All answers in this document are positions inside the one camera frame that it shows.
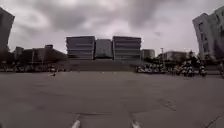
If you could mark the low dark building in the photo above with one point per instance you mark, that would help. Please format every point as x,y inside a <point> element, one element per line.
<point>40,55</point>

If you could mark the row of parked bicycles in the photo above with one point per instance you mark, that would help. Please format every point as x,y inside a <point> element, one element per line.
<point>31,69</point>

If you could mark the wide grey glass-fronted building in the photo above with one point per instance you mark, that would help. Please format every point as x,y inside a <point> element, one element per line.
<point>104,48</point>

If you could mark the robot's own part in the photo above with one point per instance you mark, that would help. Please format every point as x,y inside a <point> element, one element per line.
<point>76,124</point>
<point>135,124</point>

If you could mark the low pale building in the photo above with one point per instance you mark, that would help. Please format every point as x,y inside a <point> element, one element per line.
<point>173,55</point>

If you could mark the tall grey building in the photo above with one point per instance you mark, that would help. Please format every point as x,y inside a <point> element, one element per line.
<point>5,33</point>

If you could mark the row of parked scooters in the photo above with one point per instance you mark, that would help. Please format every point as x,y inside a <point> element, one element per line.
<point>173,69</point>

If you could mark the grey paved square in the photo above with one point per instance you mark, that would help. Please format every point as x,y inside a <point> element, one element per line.
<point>110,96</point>

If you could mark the tall pale building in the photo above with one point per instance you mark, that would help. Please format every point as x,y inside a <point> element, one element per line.
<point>210,35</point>

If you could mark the broad grey stairway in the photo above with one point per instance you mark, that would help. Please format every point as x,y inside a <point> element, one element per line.
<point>96,65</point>

